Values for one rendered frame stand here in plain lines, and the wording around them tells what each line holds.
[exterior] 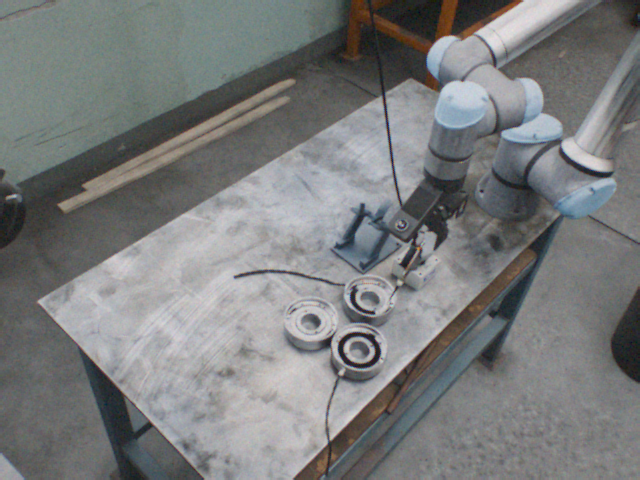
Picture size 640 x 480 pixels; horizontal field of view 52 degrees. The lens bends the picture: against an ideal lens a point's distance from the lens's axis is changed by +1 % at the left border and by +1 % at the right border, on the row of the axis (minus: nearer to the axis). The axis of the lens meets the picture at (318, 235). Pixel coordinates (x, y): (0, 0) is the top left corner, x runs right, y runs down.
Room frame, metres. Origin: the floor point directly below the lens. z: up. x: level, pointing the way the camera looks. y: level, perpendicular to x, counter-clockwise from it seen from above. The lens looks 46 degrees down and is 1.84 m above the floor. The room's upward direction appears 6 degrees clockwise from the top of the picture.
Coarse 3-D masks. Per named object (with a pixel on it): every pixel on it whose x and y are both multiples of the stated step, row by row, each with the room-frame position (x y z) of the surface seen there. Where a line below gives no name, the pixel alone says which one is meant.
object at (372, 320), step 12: (360, 276) 0.86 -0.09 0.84; (372, 276) 0.87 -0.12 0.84; (348, 288) 0.84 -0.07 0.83; (372, 288) 0.84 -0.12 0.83; (384, 288) 0.85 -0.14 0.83; (348, 300) 0.80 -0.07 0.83; (360, 300) 0.81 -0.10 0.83; (372, 300) 0.83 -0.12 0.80; (384, 300) 0.82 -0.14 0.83; (396, 300) 0.81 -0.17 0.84; (348, 312) 0.78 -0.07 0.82; (360, 312) 0.77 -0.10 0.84; (372, 324) 0.77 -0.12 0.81
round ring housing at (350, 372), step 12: (348, 324) 0.74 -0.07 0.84; (360, 324) 0.74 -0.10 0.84; (336, 336) 0.71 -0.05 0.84; (336, 348) 0.69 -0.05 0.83; (348, 348) 0.69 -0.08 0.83; (360, 348) 0.71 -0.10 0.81; (372, 348) 0.70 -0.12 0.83; (384, 348) 0.70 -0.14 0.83; (336, 360) 0.66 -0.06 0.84; (360, 360) 0.67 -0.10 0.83; (384, 360) 0.67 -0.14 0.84; (348, 372) 0.64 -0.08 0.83; (360, 372) 0.64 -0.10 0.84; (372, 372) 0.65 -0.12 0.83
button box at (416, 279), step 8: (408, 248) 0.95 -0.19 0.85; (400, 256) 0.92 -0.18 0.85; (432, 256) 0.93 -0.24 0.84; (424, 264) 0.91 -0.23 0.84; (432, 264) 0.91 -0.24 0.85; (392, 272) 0.91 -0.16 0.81; (400, 272) 0.90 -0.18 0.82; (416, 272) 0.88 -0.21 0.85; (424, 272) 0.89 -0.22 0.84; (432, 272) 0.90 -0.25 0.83; (408, 280) 0.89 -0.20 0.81; (416, 280) 0.88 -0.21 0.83; (424, 280) 0.88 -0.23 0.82; (416, 288) 0.87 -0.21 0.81
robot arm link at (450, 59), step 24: (528, 0) 1.12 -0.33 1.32; (552, 0) 1.11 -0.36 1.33; (576, 0) 1.12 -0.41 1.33; (600, 0) 1.15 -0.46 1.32; (504, 24) 1.07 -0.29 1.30; (528, 24) 1.07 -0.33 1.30; (552, 24) 1.09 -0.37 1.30; (432, 48) 1.06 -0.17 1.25; (456, 48) 1.04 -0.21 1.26; (480, 48) 1.03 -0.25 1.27; (504, 48) 1.04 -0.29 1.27; (528, 48) 1.07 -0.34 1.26; (432, 72) 1.04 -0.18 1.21; (456, 72) 0.99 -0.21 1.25
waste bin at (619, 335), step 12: (636, 300) 1.38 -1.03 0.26; (636, 312) 1.35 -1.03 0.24; (624, 324) 1.37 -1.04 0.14; (636, 324) 1.32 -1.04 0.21; (612, 336) 1.41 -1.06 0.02; (624, 336) 1.34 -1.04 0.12; (636, 336) 1.30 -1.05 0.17; (612, 348) 1.36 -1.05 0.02; (624, 348) 1.32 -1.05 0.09; (636, 348) 1.28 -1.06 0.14; (624, 360) 1.30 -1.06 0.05; (636, 360) 1.27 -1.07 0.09; (636, 372) 1.26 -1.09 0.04
